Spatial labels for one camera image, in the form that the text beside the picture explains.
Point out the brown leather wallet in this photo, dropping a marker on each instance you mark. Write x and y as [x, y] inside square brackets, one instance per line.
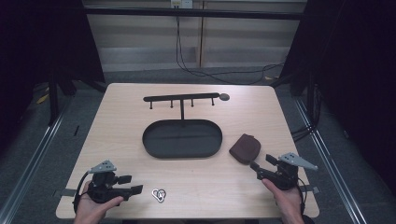
[246, 149]

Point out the black curtain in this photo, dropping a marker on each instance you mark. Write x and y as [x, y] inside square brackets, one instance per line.
[37, 46]
[358, 62]

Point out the metal floor rail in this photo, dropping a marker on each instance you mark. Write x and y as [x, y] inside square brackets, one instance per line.
[31, 161]
[330, 161]

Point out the black key rack with tray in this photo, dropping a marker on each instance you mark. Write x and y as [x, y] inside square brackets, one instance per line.
[174, 140]

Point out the person's left hand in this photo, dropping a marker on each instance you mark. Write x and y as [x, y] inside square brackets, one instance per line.
[90, 211]

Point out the small black floor piece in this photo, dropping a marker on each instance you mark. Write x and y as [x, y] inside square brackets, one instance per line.
[76, 130]

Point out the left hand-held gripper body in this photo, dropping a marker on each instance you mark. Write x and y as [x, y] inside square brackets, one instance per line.
[101, 189]

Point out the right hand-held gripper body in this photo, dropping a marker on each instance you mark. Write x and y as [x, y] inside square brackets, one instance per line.
[285, 175]

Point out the yellow floor scrap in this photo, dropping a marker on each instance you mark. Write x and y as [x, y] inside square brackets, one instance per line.
[42, 99]

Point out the black horizontal metal bar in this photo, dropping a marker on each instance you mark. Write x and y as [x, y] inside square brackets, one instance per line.
[193, 13]

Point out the black stand leg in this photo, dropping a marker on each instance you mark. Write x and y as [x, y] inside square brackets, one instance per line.
[53, 99]

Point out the person's right hand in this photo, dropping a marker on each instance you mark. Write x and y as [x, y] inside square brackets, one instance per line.
[288, 202]

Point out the white wall socket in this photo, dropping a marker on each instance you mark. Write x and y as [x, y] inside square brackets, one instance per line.
[181, 3]

